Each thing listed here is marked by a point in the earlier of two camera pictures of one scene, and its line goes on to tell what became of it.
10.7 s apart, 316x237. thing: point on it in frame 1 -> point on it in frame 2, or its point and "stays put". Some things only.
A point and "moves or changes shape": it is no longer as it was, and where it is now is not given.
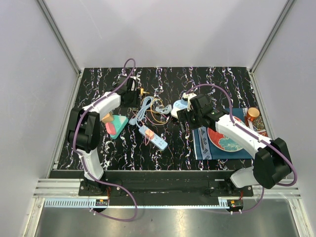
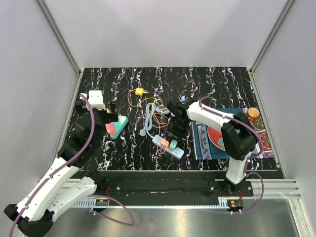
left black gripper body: (134, 98) -> (102, 115)
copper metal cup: (252, 113) stays put
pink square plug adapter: (110, 128) stays put
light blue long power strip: (158, 142) moves or changes shape
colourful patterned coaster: (258, 125) stays put
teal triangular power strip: (119, 122) stays put
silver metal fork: (202, 140) stays put
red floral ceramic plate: (222, 141) stays put
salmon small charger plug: (149, 134) moves or changes shape
